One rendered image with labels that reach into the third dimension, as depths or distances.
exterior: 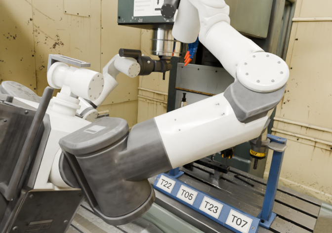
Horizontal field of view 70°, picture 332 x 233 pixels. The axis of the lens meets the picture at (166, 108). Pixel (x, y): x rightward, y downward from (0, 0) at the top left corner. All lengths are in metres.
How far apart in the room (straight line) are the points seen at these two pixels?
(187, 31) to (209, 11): 0.09
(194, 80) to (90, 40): 0.96
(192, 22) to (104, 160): 0.37
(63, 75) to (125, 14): 0.58
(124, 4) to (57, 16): 0.95
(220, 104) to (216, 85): 1.14
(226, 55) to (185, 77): 1.17
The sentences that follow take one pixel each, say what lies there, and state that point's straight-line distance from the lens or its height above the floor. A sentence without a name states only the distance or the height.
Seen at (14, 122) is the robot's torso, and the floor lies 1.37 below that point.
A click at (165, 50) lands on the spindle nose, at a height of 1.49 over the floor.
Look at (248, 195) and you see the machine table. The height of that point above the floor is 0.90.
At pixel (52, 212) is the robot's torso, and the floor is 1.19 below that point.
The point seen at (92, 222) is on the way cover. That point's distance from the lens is 1.21.
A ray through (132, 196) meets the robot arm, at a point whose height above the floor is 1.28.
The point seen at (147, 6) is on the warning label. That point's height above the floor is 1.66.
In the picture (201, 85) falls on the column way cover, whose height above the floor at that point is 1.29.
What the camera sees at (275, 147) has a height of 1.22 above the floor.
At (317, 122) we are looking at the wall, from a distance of 1.79.
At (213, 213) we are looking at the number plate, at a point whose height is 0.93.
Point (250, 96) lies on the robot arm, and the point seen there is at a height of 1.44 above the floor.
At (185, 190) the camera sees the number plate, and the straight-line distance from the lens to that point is 1.03.
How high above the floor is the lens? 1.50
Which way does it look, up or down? 14 degrees down
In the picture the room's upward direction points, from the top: 4 degrees clockwise
